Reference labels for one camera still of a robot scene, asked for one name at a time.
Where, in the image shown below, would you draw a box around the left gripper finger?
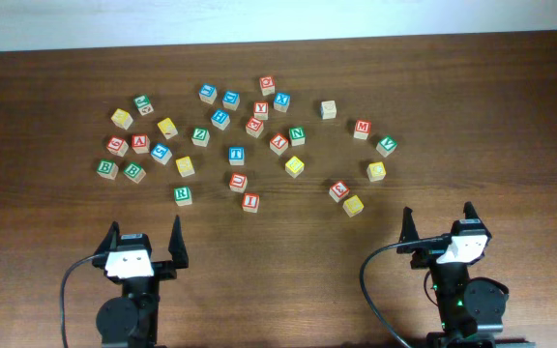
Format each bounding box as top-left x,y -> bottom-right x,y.
168,216 -> 189,269
95,221 -> 120,254

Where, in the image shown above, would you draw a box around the green R block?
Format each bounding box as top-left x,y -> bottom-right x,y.
174,186 -> 192,206

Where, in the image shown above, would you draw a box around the yellow S block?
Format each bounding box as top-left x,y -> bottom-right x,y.
176,156 -> 195,177

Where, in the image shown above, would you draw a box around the red I block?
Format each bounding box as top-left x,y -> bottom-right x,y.
242,193 -> 260,213

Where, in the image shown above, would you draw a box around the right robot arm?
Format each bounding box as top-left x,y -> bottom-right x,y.
397,202 -> 536,347

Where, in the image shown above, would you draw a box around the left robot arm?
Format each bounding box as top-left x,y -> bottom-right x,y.
92,217 -> 189,348

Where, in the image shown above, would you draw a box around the yellow block lower right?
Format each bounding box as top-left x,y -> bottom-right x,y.
342,195 -> 365,217

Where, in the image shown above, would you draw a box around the yellow C block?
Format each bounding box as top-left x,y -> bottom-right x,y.
366,161 -> 386,182

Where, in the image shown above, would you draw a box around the green B block far left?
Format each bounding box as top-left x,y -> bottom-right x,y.
96,159 -> 119,180

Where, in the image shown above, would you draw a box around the green b block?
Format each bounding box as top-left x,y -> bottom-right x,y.
96,159 -> 119,180
123,162 -> 146,184

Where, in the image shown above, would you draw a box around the red 3 block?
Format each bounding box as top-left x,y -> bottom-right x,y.
329,181 -> 350,203

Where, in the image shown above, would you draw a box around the red U block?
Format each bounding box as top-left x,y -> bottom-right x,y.
229,173 -> 248,193

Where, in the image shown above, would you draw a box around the green V block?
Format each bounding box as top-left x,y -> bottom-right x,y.
376,136 -> 397,158

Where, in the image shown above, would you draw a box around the red 6 block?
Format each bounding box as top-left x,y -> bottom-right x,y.
106,136 -> 129,157

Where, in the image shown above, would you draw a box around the red A block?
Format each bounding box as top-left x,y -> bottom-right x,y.
132,134 -> 150,154

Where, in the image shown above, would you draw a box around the blue T block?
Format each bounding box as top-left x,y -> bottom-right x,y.
228,147 -> 246,166

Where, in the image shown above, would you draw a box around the green Z block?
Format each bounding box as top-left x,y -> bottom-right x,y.
191,128 -> 210,147

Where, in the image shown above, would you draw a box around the red M block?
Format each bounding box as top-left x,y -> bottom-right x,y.
353,120 -> 371,140

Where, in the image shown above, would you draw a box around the yellow block middle left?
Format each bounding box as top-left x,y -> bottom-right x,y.
157,118 -> 179,140

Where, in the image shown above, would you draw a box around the yellow block upper left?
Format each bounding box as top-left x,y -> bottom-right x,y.
110,108 -> 133,131

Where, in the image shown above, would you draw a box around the yellow block centre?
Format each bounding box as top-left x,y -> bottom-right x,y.
284,156 -> 305,178

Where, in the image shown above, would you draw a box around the blue H block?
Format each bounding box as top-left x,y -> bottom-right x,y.
211,109 -> 230,131

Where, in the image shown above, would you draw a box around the green J block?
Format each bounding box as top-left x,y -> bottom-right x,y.
133,95 -> 154,116

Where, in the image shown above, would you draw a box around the red E block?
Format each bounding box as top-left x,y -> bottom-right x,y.
245,117 -> 264,138

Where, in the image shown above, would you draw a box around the red Y block lower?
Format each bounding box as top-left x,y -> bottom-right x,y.
269,133 -> 289,156

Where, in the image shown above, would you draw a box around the red y block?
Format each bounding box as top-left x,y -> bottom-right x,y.
253,101 -> 269,120
269,133 -> 289,156

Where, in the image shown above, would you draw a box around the green N block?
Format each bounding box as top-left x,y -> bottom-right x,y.
289,127 -> 307,147

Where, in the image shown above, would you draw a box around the plain wooden block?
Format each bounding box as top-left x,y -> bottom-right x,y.
320,101 -> 337,120

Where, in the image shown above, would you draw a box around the blue D block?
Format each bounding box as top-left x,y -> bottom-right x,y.
222,90 -> 241,110

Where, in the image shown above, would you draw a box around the blue L block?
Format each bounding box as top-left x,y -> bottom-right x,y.
198,83 -> 218,104

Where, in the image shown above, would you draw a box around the red Y block upper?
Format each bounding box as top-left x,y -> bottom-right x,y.
253,101 -> 269,120

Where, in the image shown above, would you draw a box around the blue X block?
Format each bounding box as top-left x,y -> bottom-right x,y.
274,93 -> 291,112

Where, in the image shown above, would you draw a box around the red Q block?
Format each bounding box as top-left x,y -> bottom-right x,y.
259,75 -> 276,96

